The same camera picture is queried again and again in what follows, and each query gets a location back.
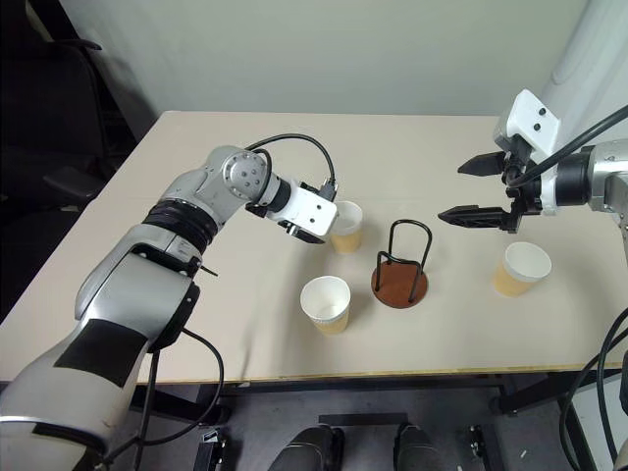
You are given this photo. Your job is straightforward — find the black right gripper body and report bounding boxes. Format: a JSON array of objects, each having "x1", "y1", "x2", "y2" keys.
[{"x1": 498, "y1": 135, "x2": 542, "y2": 234}]

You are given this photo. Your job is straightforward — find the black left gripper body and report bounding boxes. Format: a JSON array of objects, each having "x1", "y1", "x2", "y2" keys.
[{"x1": 278, "y1": 220, "x2": 328, "y2": 245}]

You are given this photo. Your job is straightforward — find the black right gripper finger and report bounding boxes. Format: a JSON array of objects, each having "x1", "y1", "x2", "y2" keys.
[
  {"x1": 457, "y1": 150, "x2": 506, "y2": 178},
  {"x1": 437, "y1": 204, "x2": 511, "y2": 233}
]

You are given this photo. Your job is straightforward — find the tan paper cup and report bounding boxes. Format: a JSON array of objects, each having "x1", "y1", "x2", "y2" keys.
[
  {"x1": 491, "y1": 240, "x2": 553, "y2": 299},
  {"x1": 329, "y1": 200, "x2": 365, "y2": 255},
  {"x1": 299, "y1": 276, "x2": 352, "y2": 338}
]

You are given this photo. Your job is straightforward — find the white panel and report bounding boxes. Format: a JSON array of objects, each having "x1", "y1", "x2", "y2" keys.
[{"x1": 538, "y1": 0, "x2": 628, "y2": 151}]

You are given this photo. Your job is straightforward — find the dark rounded shape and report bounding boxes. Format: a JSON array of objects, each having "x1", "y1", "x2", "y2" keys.
[
  {"x1": 393, "y1": 422, "x2": 450, "y2": 471},
  {"x1": 266, "y1": 424, "x2": 345, "y2": 471}
]

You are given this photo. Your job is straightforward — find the black office chair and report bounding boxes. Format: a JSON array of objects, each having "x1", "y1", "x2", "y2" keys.
[{"x1": 0, "y1": 37, "x2": 148, "y2": 246}]

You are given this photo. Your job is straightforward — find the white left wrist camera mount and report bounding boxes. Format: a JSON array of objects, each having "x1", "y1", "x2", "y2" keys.
[{"x1": 267, "y1": 179, "x2": 340, "y2": 242}]

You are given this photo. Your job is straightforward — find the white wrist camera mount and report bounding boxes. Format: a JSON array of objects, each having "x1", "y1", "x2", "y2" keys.
[
  {"x1": 267, "y1": 179, "x2": 340, "y2": 242},
  {"x1": 493, "y1": 88, "x2": 561, "y2": 217}
]

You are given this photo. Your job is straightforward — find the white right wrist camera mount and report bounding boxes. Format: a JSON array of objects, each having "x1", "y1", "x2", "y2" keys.
[{"x1": 493, "y1": 88, "x2": 561, "y2": 217}]

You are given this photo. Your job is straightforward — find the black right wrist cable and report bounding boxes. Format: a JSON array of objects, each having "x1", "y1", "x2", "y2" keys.
[{"x1": 507, "y1": 103, "x2": 628, "y2": 187}]

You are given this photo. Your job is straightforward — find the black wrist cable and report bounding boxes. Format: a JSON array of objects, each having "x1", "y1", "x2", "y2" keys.
[
  {"x1": 507, "y1": 103, "x2": 628, "y2": 187},
  {"x1": 244, "y1": 133, "x2": 340, "y2": 203}
]

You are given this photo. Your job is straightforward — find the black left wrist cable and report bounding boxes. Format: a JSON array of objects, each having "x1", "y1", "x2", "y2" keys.
[{"x1": 244, "y1": 133, "x2": 340, "y2": 203}]

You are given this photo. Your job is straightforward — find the black wire cup holder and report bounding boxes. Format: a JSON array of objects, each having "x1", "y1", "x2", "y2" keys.
[{"x1": 370, "y1": 218, "x2": 434, "y2": 310}]

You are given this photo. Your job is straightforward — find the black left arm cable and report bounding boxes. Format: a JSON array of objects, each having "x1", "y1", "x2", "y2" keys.
[{"x1": 100, "y1": 327, "x2": 226, "y2": 467}]

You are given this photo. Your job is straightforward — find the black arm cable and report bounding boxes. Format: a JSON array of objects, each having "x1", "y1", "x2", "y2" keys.
[
  {"x1": 100, "y1": 327, "x2": 226, "y2": 467},
  {"x1": 558, "y1": 307, "x2": 628, "y2": 471}
]

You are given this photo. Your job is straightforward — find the black metal table frame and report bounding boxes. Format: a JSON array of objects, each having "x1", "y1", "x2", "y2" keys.
[{"x1": 130, "y1": 367, "x2": 628, "y2": 433}]

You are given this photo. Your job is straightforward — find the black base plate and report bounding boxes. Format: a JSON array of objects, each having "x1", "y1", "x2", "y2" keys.
[{"x1": 317, "y1": 413, "x2": 409, "y2": 429}]

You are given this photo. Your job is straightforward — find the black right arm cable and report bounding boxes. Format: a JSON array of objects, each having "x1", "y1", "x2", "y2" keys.
[{"x1": 558, "y1": 307, "x2": 628, "y2": 471}]

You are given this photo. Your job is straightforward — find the black caster bracket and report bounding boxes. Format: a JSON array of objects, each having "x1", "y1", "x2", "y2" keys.
[
  {"x1": 464, "y1": 422, "x2": 497, "y2": 465},
  {"x1": 193, "y1": 424, "x2": 233, "y2": 471}
]

